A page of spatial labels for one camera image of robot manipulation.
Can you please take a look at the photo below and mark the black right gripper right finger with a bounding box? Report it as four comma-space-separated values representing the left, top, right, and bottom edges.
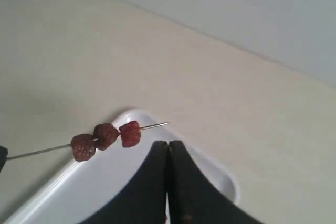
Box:
167, 141, 260, 224

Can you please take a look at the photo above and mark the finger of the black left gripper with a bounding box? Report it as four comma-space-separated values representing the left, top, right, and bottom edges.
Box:
0, 146, 8, 172

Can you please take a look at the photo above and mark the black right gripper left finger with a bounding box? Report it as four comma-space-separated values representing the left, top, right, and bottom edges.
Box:
82, 141, 168, 224

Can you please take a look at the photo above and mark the red meat ball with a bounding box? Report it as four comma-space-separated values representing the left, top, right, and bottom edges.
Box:
93, 123, 119, 151
70, 134, 96, 162
119, 121, 141, 148

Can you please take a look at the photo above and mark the thin metal skewer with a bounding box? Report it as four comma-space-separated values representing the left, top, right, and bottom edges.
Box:
7, 121, 171, 161

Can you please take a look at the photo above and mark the white rectangular plastic tray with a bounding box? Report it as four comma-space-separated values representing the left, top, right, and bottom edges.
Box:
1, 124, 241, 223

